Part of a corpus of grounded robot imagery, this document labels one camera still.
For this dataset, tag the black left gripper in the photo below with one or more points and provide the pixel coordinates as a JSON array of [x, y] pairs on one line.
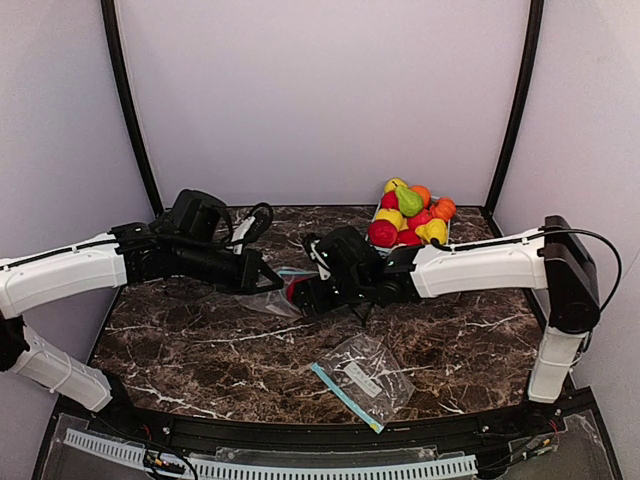
[[251, 272]]

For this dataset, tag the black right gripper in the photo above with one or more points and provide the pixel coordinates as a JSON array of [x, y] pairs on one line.
[[310, 298]]

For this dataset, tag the red tomato with stem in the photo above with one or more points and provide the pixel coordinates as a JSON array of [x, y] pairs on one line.
[[299, 290]]

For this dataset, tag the clear zip bag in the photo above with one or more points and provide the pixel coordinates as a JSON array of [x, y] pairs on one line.
[[365, 376], [276, 302]]

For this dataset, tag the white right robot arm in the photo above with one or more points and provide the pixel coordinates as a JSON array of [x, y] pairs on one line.
[[552, 258]]

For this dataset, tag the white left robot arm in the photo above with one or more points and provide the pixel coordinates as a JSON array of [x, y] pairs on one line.
[[195, 239]]

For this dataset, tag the red wrinkled fruit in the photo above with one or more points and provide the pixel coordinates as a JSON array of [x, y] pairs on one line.
[[382, 233]]

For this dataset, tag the yellow apple front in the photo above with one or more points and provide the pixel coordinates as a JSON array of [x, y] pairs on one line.
[[393, 216]]

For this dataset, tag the light blue plastic basket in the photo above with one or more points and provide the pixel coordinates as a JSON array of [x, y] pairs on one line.
[[406, 236]]

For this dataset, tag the red apple back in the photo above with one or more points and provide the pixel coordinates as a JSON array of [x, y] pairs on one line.
[[389, 201]]

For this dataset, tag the green pear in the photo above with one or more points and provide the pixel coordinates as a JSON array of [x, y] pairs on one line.
[[410, 203]]

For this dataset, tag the yellow fruit back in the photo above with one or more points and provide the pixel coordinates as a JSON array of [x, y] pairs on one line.
[[393, 183]]

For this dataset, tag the yellow lemon right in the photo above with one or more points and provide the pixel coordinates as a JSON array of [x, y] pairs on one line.
[[435, 229]]

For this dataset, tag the orange fruit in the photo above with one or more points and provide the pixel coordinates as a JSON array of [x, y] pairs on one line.
[[424, 193]]

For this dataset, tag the orange pumpkin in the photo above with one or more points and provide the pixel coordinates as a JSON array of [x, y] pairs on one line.
[[443, 208]]

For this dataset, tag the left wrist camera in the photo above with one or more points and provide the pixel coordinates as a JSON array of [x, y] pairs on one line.
[[255, 224]]

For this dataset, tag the black front table rail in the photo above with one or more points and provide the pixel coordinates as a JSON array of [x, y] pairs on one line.
[[486, 434]]

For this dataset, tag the black left frame post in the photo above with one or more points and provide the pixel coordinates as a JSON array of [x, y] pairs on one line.
[[127, 105]]

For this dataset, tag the black frame post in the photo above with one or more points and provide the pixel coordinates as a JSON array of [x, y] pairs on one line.
[[127, 105], [525, 74]]

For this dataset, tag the white slotted cable duct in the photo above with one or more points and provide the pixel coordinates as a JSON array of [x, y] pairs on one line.
[[246, 464]]

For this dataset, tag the black right frame post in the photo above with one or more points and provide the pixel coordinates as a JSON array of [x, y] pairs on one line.
[[525, 74]]

